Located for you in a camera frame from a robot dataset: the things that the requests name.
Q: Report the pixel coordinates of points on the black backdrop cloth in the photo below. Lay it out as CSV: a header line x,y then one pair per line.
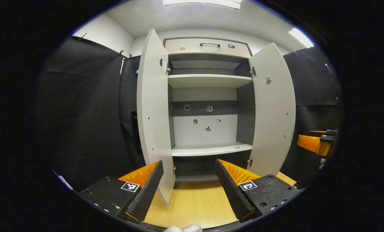
x,y
82,129

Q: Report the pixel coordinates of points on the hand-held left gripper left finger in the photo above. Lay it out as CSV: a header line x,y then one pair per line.
x,y
148,193

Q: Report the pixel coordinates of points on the grey double-door shoe cabinet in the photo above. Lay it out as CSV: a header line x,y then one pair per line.
x,y
208,80

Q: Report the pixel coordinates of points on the narrow ceiling light panel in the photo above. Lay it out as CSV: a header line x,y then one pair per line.
x,y
301,37

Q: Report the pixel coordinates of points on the large ceiling light panel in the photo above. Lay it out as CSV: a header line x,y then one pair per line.
x,y
201,3

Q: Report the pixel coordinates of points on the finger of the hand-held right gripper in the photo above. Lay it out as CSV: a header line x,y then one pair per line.
x,y
309,143
328,131

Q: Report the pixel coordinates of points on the grey cabinet door checkered sticker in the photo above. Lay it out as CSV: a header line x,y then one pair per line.
x,y
153,112

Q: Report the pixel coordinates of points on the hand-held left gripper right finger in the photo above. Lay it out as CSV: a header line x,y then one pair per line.
x,y
232,193

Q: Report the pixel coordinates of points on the grey cabinet door dice sticker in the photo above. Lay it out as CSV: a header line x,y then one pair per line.
x,y
272,122

